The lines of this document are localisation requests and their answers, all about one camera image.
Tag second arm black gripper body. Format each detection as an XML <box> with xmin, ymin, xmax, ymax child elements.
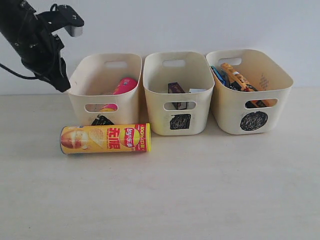
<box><xmin>14</xmin><ymin>13</ymin><xmax>61</xmax><ymax>75</ymax></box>

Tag pink Lays chip can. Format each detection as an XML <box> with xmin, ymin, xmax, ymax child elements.
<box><xmin>99</xmin><ymin>77</ymin><xmax>138</xmax><ymax>112</ymax></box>

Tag purple drink carton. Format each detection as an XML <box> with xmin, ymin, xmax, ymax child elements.
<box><xmin>167</xmin><ymin>82</ymin><xmax>188</xmax><ymax>110</ymax></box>

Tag white blue milk carton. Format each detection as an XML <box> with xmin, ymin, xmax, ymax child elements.
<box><xmin>189</xmin><ymin>88</ymin><xmax>206</xmax><ymax>93</ymax></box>

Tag blue black snack bag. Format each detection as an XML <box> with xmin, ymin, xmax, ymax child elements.
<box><xmin>210</xmin><ymin>65</ymin><xmax>238</xmax><ymax>91</ymax></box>

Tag orange black snack bag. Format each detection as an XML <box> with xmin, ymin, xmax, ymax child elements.
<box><xmin>220</xmin><ymin>62</ymin><xmax>277</xmax><ymax>109</ymax></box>

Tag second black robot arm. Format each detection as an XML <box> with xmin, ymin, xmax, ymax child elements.
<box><xmin>0</xmin><ymin>0</ymin><xmax>85</xmax><ymax>93</ymax></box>

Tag left cream plastic bin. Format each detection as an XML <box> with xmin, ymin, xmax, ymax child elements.
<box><xmin>67</xmin><ymin>53</ymin><xmax>143</xmax><ymax>126</ymax></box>

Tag cream plastic bin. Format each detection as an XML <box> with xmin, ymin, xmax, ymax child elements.
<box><xmin>206</xmin><ymin>49</ymin><xmax>294</xmax><ymax>135</ymax></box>
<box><xmin>142</xmin><ymin>51</ymin><xmax>215</xmax><ymax>136</ymax></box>
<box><xmin>67</xmin><ymin>53</ymin><xmax>143</xmax><ymax>126</ymax></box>

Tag yellow Lays chip can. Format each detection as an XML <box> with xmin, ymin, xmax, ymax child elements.
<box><xmin>60</xmin><ymin>123</ymin><xmax>151</xmax><ymax>154</ymax></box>

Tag middle cream plastic bin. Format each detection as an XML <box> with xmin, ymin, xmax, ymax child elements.
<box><xmin>142</xmin><ymin>51</ymin><xmax>215</xmax><ymax>136</ymax></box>

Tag right cream plastic bin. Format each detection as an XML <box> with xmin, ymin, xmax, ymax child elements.
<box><xmin>206</xmin><ymin>49</ymin><xmax>294</xmax><ymax>135</ymax></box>

